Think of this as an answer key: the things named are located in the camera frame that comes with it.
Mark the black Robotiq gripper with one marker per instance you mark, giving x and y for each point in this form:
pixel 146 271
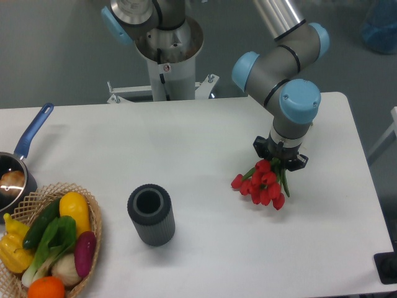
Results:
pixel 290 158

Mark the red tulip bouquet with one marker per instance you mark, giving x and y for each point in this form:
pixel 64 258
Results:
pixel 266 183

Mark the dark grey ribbed vase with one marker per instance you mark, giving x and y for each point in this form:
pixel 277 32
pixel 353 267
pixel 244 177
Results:
pixel 150 209

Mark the blue translucent container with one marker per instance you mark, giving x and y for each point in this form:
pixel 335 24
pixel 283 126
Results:
pixel 378 31

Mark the black device at table edge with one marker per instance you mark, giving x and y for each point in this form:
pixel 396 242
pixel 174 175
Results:
pixel 386 267

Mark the purple eggplant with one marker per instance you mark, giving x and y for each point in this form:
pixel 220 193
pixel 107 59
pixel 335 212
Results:
pixel 84 253

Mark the green bok choy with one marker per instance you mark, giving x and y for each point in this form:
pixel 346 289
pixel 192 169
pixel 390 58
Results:
pixel 58 238

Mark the green cucumber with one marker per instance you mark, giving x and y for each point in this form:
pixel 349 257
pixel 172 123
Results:
pixel 37 229

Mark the beige garlic bulb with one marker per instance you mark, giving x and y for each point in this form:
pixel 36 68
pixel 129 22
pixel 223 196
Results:
pixel 65 270

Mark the brown bread in pan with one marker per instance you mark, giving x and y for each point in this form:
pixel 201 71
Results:
pixel 12 183

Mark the orange fruit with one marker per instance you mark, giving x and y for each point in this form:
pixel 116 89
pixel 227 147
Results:
pixel 47 287

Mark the yellow bell pepper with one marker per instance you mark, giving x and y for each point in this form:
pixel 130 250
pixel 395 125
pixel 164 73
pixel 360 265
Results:
pixel 14 257

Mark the woven wicker basket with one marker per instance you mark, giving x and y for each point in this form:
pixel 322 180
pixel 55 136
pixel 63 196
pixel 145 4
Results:
pixel 28 210

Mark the white metal base frame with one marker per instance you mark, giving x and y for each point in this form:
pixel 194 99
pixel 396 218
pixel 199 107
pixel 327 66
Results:
pixel 203 90

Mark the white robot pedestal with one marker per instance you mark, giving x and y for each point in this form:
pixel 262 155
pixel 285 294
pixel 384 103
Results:
pixel 172 81

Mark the white chair frame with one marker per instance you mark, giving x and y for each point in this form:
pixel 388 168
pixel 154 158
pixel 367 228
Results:
pixel 384 141

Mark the blue handled saucepan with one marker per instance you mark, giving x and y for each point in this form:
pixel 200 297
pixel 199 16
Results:
pixel 16 160

